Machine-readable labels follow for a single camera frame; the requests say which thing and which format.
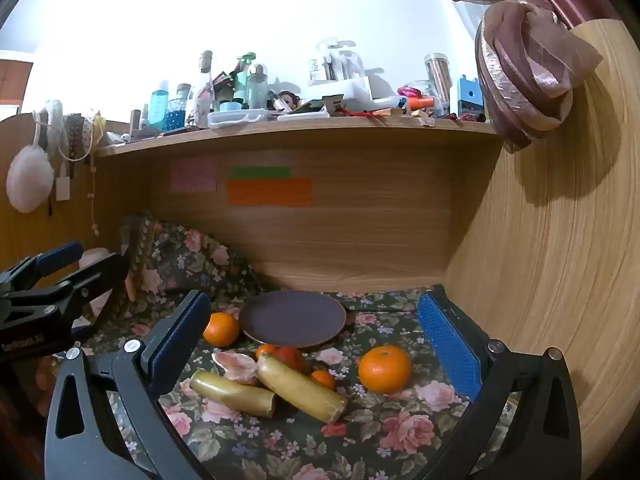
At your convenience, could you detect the medium orange mandarin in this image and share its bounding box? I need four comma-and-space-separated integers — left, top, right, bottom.
203, 312, 240, 348

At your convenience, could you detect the peeled pink pomelo segment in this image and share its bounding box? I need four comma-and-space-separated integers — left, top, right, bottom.
213, 350, 257, 386

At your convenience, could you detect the short sugarcane piece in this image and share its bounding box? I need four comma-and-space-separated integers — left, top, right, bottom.
190, 370, 276, 418

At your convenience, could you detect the small orange kumquat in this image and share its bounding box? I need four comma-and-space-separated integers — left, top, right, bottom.
310, 370, 335, 390
255, 344, 277, 359

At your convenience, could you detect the large orange mandarin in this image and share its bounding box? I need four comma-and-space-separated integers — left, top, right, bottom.
358, 346, 412, 394

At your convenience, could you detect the red tomato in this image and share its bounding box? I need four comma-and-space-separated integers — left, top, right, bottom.
271, 347, 308, 374

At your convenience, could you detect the long sugarcane piece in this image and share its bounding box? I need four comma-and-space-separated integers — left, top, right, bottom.
257, 353, 347, 425

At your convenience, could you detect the pink sticky note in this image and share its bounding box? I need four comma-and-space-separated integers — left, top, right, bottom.
170, 156, 217, 193

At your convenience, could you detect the green sticky note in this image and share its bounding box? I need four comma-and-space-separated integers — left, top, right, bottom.
230, 166, 292, 180

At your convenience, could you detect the floral dark green cloth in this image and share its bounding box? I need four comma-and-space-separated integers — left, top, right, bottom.
84, 214, 470, 479

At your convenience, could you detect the blue textured glass jar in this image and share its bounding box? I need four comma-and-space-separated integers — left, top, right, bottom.
163, 84, 191, 132

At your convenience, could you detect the blue liquid bottle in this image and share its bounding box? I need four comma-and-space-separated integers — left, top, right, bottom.
148, 80, 169, 131

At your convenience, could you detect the dark brown round plate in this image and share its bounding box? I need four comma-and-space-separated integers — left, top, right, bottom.
239, 290, 347, 349

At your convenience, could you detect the clear plastic food container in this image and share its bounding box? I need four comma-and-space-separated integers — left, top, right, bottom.
207, 108, 270, 129

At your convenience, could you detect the clear wine bottle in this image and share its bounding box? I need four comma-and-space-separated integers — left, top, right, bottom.
193, 50, 215, 128

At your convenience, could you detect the orange sticky note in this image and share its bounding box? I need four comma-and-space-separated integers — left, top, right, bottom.
227, 178, 314, 207

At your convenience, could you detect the green spray bottle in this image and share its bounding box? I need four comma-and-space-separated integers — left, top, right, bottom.
232, 52, 256, 104

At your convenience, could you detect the wooden shelf board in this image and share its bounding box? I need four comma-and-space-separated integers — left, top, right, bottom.
96, 116, 501, 158

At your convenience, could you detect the white organizer with cosmetics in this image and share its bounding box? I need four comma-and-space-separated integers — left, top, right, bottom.
304, 39, 372, 112

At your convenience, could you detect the blue pencil sharpener box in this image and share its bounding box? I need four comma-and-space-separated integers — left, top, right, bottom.
451, 75, 485, 118

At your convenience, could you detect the orange marker pen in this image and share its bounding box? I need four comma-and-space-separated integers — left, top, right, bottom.
407, 96, 435, 110

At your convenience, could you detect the pink striped tied curtain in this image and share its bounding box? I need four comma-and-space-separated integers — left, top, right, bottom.
454, 0, 619, 153

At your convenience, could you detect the clear jar with sticks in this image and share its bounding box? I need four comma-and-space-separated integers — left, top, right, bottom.
424, 53, 451, 108

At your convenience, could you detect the white charger with cable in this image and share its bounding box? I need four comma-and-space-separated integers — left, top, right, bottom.
31, 109, 97, 203

